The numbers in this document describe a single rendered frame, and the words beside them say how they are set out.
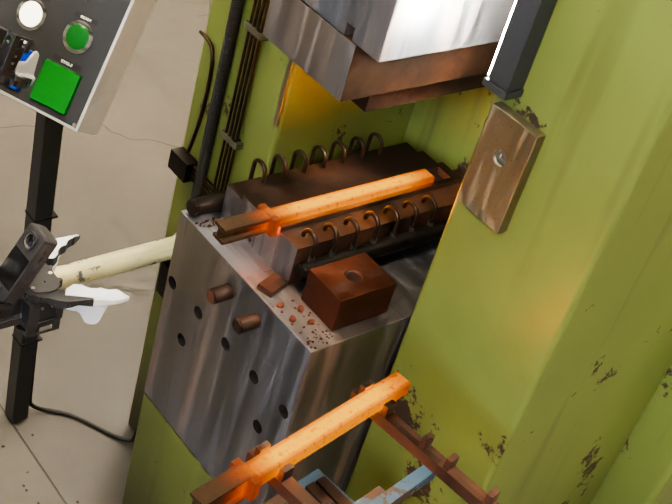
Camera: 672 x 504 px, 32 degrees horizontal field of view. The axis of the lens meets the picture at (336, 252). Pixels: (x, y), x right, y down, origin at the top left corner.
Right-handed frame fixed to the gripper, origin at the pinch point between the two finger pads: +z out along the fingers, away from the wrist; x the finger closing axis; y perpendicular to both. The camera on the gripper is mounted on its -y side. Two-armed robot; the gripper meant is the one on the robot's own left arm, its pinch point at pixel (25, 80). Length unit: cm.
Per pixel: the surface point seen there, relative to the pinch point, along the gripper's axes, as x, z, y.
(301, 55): -44, -7, 23
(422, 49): -61, -10, 31
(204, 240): -36.7, 9.7, -11.6
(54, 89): -0.2, 9.6, -0.3
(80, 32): -0.3, 9.9, 10.5
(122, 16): -6.1, 10.3, 16.2
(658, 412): -117, 45, -7
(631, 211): -98, -14, 23
